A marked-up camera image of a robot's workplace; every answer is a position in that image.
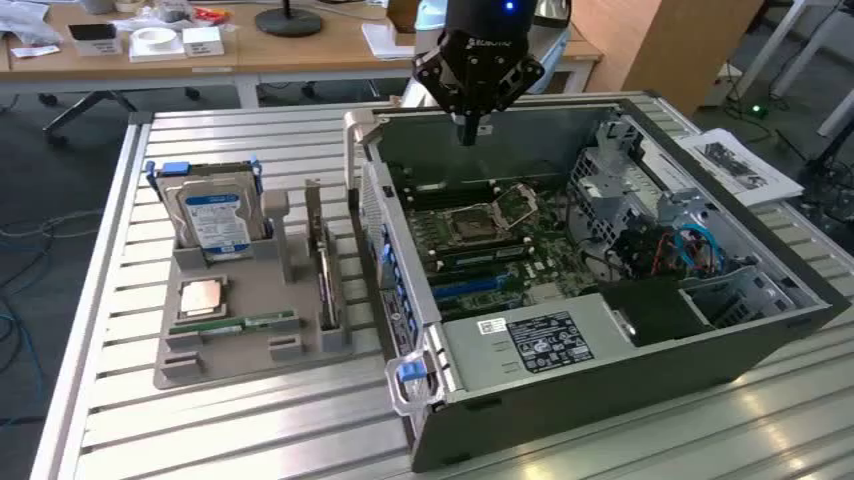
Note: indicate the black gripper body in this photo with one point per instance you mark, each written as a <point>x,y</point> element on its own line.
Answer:
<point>483,55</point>

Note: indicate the graphics card with black heatsink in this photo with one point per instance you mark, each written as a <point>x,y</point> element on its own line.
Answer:
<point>327,280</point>

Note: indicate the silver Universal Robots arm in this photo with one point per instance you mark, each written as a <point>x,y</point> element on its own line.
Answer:
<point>422,96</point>

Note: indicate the white papers on desk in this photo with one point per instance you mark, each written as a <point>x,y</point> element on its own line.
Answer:
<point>387,42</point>

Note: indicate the wooden cabinet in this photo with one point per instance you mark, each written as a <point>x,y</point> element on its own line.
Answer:
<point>668,50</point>

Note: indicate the black round lamp base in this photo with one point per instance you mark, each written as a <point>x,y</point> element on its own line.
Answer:
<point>290,22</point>

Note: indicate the metal socket cover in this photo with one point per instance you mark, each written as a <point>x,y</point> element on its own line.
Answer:
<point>517,205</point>

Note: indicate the metal disk bay cage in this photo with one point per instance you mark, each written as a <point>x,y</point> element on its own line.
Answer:
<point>601,200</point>

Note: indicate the CPU socket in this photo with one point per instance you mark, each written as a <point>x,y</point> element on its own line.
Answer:
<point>475,222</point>

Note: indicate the plain white box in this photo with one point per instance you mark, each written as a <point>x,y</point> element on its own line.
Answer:
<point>203,42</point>

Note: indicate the red small item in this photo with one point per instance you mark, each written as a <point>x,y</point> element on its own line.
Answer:
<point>210,16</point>

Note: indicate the device with green light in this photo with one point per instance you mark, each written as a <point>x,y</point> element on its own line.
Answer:
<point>757,109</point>

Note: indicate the white table leg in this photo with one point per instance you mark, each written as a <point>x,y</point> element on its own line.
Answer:
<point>768,55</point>

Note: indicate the printed paper stack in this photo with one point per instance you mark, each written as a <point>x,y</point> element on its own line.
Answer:
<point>741,165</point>

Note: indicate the installed RAM stick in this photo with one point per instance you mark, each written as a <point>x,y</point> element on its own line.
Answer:
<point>481,256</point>

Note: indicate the green motherboard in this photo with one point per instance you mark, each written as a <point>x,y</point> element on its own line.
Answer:
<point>548,265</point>

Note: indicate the white box with tape roll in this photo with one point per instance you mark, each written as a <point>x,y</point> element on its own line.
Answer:
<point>157,45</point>

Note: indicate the blue plastic disk carrier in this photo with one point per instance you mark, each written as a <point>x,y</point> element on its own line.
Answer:
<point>175,167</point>

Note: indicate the hard disk with blue label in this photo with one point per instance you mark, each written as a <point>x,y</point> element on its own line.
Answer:
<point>214,220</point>

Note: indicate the white box with black top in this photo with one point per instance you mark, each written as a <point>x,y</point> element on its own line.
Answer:
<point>96,40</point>

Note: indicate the wooden office desk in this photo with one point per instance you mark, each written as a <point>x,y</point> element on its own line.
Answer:
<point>80,65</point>

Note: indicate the black office chair base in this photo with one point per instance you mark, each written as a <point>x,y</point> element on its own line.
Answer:
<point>80,107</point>

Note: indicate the grey plastic parts rack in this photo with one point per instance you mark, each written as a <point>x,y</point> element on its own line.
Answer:
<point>267,320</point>

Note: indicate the CPU with metal lid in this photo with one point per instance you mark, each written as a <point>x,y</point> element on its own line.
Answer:
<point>201,297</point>

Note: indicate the grey power supply unit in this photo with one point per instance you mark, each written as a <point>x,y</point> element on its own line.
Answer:
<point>481,360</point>

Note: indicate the green RAM stick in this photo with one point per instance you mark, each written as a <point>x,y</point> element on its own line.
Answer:
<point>227,324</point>

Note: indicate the white paper card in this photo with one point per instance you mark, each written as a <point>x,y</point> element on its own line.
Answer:
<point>34,51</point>

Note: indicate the clear plastic bag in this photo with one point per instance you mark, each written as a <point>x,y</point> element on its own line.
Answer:
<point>27,22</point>

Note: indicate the open dark grey PC case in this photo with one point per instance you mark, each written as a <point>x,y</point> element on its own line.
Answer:
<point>601,400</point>

